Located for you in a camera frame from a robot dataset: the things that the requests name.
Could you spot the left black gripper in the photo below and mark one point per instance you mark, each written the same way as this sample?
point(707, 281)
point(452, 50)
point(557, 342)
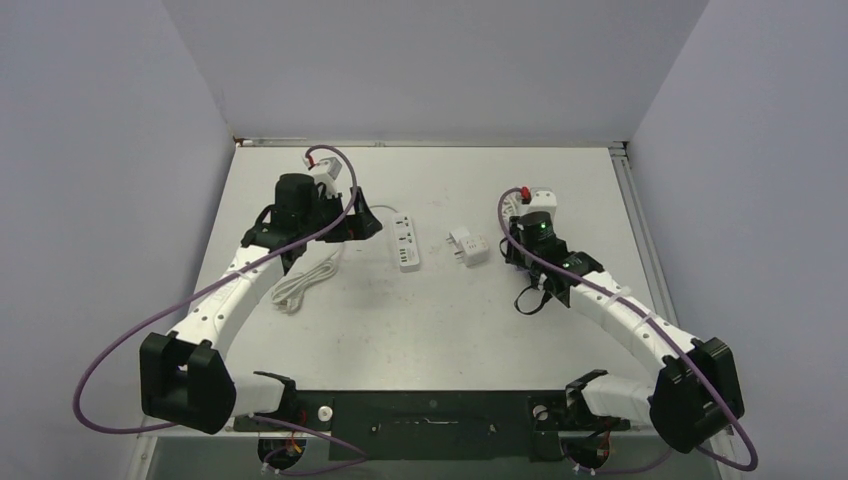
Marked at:
point(358, 226)

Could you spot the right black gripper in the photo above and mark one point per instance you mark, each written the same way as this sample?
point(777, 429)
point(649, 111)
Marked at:
point(516, 258)

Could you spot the white power strip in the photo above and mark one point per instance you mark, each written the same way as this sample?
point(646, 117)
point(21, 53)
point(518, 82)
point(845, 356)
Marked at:
point(405, 241)

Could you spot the white plug adapter with sticker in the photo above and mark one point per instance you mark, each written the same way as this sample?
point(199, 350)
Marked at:
point(471, 249)

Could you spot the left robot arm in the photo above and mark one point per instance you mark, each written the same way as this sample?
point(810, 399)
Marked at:
point(184, 377)

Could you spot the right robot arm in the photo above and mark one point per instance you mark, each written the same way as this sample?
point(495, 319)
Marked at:
point(693, 391)

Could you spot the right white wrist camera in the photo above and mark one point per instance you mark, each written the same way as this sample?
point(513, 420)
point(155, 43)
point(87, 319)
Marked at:
point(537, 199)

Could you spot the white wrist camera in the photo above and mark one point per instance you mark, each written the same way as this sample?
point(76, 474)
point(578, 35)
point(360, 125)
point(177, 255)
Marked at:
point(325, 173)
point(537, 199)

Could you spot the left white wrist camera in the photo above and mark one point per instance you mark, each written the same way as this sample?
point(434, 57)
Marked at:
point(325, 173)

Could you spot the aluminium frame rail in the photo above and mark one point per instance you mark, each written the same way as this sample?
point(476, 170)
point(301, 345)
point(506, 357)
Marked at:
point(649, 258)

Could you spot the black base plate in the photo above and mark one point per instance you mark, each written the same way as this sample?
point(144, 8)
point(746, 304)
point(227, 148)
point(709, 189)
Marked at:
point(439, 425)

